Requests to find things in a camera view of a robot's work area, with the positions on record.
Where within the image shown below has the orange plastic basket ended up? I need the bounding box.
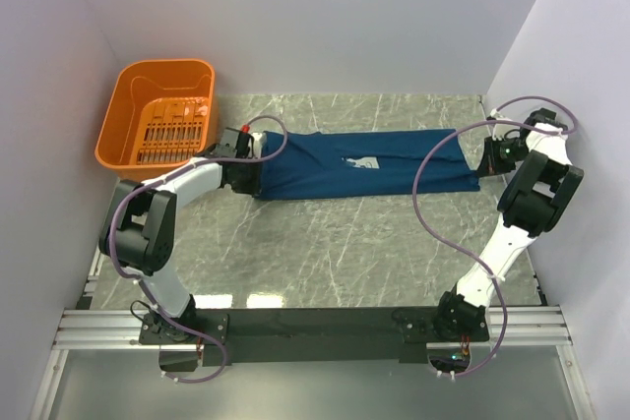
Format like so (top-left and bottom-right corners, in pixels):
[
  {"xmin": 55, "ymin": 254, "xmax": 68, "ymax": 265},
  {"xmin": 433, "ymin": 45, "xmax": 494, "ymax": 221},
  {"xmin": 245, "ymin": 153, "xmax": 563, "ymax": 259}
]
[{"xmin": 94, "ymin": 59, "xmax": 220, "ymax": 182}]

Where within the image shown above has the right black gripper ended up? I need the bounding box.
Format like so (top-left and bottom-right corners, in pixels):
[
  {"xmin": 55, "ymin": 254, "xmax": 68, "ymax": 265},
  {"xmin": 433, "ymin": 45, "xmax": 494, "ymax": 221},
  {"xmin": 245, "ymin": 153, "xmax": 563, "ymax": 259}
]
[{"xmin": 475, "ymin": 135, "xmax": 530, "ymax": 178}]

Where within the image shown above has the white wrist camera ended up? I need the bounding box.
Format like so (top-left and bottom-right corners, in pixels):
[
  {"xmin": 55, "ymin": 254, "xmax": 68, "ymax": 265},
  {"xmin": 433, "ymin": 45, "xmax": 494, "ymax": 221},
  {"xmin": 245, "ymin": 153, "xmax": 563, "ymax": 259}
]
[
  {"xmin": 241, "ymin": 125, "xmax": 267, "ymax": 158},
  {"xmin": 486, "ymin": 109, "xmax": 514, "ymax": 140}
]

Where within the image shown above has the blue mickey mouse t-shirt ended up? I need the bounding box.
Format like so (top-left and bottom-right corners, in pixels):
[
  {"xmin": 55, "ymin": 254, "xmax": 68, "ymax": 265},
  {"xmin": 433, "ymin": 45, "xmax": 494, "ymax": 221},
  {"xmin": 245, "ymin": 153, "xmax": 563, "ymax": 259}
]
[{"xmin": 254, "ymin": 129, "xmax": 480, "ymax": 201}]

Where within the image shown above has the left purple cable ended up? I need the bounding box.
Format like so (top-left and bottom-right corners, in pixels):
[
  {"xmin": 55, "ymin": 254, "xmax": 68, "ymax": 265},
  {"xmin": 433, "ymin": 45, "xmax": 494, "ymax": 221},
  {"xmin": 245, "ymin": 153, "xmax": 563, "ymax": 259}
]
[{"xmin": 110, "ymin": 115, "xmax": 288, "ymax": 385}]

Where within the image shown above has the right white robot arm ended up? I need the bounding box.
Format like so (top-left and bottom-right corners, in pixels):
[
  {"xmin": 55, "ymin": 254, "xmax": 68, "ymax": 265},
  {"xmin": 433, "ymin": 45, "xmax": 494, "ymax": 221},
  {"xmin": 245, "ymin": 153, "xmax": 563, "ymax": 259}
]
[{"xmin": 431, "ymin": 108, "xmax": 584, "ymax": 341}]

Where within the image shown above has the aluminium frame rail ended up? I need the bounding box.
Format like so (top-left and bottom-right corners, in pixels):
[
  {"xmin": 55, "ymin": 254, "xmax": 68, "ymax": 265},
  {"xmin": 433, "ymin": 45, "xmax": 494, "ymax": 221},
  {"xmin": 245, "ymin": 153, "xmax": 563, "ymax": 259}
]
[{"xmin": 29, "ymin": 178, "xmax": 597, "ymax": 420}]

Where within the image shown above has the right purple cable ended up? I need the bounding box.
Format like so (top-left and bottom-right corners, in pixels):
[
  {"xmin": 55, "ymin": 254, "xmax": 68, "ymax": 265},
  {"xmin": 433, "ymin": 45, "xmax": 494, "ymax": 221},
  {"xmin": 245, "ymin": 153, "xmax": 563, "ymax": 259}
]
[{"xmin": 411, "ymin": 94, "xmax": 580, "ymax": 378}]

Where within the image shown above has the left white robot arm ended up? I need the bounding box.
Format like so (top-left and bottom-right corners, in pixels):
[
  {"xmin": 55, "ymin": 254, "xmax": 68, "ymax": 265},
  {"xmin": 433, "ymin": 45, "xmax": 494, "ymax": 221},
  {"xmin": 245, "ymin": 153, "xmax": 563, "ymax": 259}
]
[{"xmin": 98, "ymin": 125, "xmax": 262, "ymax": 343}]

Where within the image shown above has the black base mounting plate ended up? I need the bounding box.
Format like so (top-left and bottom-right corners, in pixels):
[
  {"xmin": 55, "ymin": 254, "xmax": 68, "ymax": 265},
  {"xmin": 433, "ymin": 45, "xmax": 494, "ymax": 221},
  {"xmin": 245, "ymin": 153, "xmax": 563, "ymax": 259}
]
[{"xmin": 139, "ymin": 307, "xmax": 489, "ymax": 373}]

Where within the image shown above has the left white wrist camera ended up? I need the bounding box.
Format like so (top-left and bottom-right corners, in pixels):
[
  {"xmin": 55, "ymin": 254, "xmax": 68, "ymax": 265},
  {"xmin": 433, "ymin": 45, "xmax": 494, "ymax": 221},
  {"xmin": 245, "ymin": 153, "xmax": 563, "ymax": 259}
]
[{"xmin": 241, "ymin": 125, "xmax": 267, "ymax": 158}]

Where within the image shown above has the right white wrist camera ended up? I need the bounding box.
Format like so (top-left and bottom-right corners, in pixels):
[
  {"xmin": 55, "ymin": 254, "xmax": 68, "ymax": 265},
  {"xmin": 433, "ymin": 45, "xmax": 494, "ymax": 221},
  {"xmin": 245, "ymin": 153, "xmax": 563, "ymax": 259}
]
[{"xmin": 486, "ymin": 109, "xmax": 514, "ymax": 140}]

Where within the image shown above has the purple cable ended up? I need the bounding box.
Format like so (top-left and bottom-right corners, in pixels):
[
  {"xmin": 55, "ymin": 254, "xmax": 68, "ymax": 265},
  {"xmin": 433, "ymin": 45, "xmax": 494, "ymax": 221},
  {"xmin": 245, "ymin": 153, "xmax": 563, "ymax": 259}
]
[
  {"xmin": 110, "ymin": 115, "xmax": 288, "ymax": 385},
  {"xmin": 411, "ymin": 94, "xmax": 580, "ymax": 378}
]

